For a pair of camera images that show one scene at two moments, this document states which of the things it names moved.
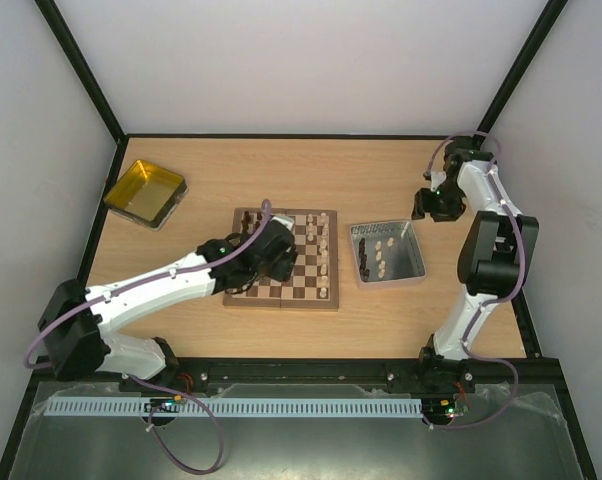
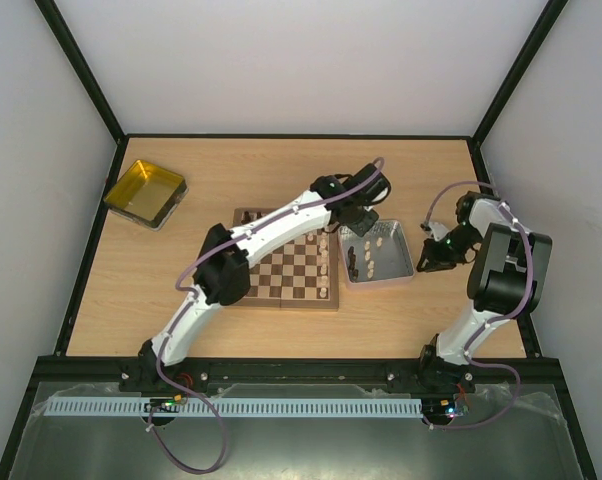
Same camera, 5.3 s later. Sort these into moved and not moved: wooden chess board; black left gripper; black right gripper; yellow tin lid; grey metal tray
Moved: black left gripper; grey metal tray; black right gripper
Not moved: wooden chess board; yellow tin lid
